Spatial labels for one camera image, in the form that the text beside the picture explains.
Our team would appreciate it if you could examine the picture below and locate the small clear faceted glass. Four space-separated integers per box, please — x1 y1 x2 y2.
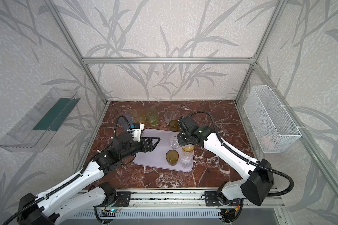
179 152 193 168

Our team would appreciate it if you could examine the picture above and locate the white wire basket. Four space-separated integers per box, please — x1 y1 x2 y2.
244 85 302 154

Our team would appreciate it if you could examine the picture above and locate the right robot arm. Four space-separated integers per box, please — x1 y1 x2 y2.
177 115 294 206

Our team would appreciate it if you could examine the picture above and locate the tall blue frosted cup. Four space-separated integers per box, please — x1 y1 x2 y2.
119 114 133 130

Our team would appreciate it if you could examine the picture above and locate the small yellow cup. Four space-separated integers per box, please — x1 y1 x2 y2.
182 144 195 153

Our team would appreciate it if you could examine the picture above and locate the clear cup behind blue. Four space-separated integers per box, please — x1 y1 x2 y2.
125 109 137 117

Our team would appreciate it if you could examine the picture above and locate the clear faceted cup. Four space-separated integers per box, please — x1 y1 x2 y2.
164 111 177 125

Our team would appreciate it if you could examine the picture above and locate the clear plastic wall bin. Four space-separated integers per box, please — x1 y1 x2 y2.
0 88 80 152

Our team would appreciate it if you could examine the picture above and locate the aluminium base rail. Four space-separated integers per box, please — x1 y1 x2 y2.
116 188 285 210

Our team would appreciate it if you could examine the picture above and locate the lavender plastic tray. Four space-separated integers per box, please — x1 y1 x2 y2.
133 128 193 172

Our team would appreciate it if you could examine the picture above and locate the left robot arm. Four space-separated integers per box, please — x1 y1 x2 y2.
4 115 161 225

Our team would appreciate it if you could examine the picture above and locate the tall yellow plastic cup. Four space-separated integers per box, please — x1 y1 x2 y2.
136 108 146 125

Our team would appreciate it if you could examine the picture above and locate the brown textured cup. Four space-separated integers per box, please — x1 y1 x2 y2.
169 120 180 132
165 150 179 166

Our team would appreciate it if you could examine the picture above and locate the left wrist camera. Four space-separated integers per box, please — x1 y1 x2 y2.
127 122 144 142

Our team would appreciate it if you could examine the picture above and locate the tall green plastic cup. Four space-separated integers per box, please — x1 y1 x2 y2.
146 107 158 127

